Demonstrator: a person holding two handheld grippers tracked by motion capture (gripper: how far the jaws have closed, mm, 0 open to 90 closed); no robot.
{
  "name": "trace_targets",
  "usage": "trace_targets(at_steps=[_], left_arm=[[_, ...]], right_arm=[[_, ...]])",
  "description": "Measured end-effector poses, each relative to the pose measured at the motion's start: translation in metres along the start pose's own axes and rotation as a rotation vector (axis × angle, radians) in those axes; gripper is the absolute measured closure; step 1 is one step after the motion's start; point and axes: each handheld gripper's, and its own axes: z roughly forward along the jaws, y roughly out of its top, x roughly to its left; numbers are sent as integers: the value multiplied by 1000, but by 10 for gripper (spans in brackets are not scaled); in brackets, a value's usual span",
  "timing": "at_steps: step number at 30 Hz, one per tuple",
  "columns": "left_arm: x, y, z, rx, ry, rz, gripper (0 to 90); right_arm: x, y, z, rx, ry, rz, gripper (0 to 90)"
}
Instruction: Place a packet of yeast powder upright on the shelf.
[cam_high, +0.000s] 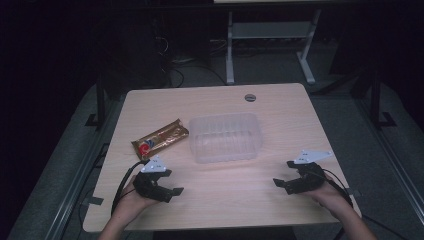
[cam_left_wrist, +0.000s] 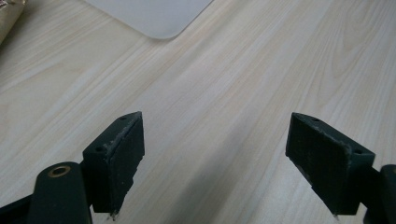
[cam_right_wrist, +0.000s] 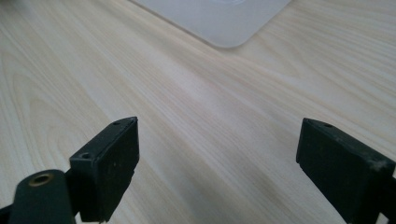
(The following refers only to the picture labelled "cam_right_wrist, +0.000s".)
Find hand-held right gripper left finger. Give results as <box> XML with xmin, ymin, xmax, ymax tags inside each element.
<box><xmin>68</xmin><ymin>116</ymin><xmax>140</xmax><ymax>223</ymax></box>

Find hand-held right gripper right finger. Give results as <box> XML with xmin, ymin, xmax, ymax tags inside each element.
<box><xmin>295</xmin><ymin>118</ymin><xmax>396</xmax><ymax>224</ymax></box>

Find white square base plate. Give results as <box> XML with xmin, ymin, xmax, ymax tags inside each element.
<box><xmin>130</xmin><ymin>0</ymin><xmax>293</xmax><ymax>49</ymax></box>

